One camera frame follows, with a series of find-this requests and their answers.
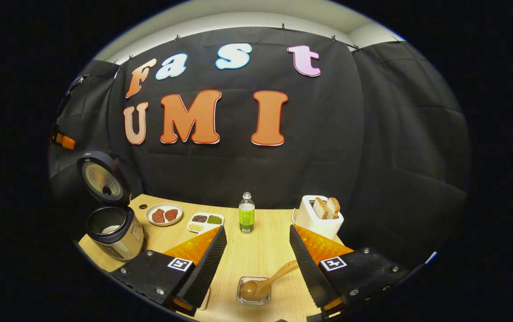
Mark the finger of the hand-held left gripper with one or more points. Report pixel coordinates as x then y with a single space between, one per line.
66 142

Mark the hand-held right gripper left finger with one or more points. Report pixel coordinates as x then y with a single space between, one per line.
207 273

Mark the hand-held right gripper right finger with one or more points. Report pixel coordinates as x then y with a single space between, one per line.
312 273

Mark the wooden spoon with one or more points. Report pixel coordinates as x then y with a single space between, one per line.
252 290

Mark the perforated metal chopstick holder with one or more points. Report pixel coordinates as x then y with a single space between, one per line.
265 297

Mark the black silver rice cooker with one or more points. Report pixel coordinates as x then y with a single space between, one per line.
122 237

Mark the white divided bean dish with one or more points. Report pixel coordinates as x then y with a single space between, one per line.
205 227

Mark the white toaster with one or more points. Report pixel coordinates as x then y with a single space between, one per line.
314 226

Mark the toasted bread slice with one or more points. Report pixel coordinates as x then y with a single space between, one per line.
333 205
320 208

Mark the green label plastic bottle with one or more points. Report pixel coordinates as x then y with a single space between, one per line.
247 219

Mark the red meat slice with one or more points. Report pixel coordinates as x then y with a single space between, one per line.
171 214
158 216

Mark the round white plate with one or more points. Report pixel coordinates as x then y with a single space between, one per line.
151 219

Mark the black backdrop cloth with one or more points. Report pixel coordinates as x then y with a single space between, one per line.
350 156

